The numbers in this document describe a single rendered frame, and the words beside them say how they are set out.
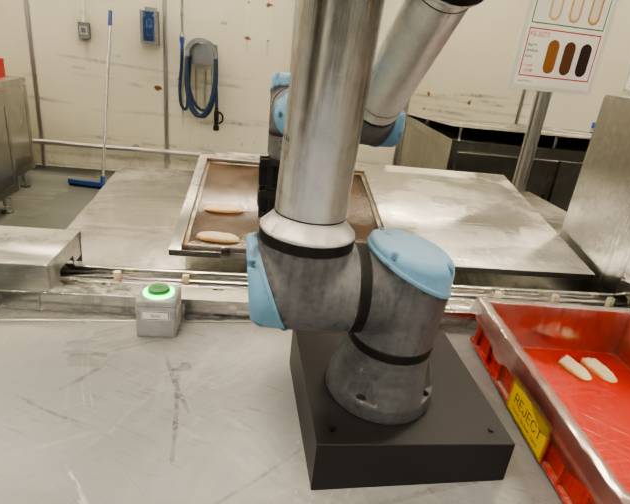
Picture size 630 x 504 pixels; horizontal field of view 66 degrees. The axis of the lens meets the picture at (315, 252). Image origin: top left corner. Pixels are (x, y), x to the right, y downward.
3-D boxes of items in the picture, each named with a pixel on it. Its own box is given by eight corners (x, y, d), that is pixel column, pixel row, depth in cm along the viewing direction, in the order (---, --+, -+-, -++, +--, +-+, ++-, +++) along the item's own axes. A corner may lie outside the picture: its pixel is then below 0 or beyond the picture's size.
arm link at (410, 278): (449, 359, 63) (480, 267, 57) (348, 355, 60) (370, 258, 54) (419, 308, 73) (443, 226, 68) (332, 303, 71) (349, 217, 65)
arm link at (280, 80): (272, 73, 84) (269, 70, 92) (268, 137, 88) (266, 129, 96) (317, 77, 86) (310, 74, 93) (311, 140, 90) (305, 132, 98)
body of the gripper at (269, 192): (256, 208, 102) (259, 151, 98) (296, 210, 104) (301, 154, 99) (257, 221, 95) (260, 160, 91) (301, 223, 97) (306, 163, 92)
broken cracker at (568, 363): (548, 356, 97) (550, 351, 97) (563, 354, 98) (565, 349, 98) (588, 388, 89) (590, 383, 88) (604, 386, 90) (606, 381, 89)
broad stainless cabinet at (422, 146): (418, 295, 299) (454, 126, 260) (382, 233, 395) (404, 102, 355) (700, 309, 322) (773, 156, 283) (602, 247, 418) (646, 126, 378)
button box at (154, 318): (133, 353, 90) (130, 300, 86) (143, 329, 98) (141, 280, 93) (178, 354, 91) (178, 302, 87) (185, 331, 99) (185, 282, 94)
